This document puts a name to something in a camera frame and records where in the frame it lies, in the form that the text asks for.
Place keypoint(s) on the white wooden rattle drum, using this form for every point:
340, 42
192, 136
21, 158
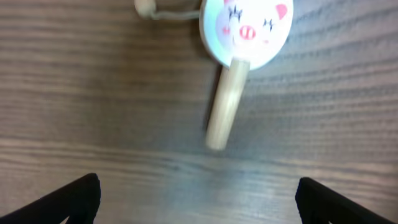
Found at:
242, 35

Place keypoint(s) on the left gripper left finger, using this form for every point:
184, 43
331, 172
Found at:
76, 202

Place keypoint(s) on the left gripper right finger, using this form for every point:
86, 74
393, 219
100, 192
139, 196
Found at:
317, 204

